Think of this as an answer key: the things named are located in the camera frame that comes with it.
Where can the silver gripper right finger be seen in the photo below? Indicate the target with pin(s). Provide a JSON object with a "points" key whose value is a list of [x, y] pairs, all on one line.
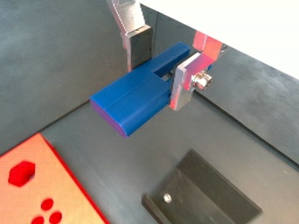
{"points": [[190, 74]]}

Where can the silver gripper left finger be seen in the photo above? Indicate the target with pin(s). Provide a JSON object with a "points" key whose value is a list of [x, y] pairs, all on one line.
{"points": [[135, 32]]}

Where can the black curved fixture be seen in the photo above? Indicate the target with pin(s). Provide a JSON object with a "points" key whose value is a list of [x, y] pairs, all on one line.
{"points": [[195, 195]]}

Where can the blue square-circle peg object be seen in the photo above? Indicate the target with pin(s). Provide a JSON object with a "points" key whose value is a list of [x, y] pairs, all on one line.
{"points": [[130, 101]]}

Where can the red shape-sorter block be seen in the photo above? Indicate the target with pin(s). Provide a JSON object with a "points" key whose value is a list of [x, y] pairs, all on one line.
{"points": [[40, 192]]}

